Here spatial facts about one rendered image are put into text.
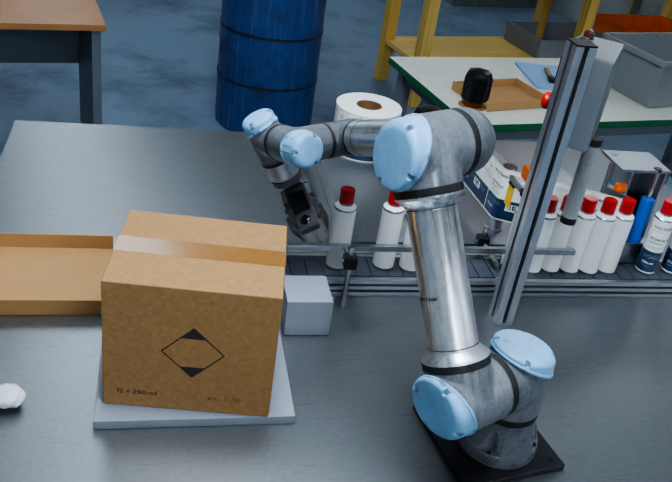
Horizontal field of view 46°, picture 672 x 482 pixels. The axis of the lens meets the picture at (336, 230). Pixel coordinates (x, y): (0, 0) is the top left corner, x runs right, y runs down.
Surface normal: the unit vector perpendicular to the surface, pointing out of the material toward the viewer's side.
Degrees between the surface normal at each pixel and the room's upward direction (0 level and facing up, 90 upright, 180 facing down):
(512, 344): 8
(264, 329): 90
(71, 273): 0
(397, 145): 83
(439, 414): 96
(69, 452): 0
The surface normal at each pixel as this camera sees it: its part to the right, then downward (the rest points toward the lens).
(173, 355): 0.02, 0.51
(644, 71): -0.91, 0.18
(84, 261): 0.14, -0.85
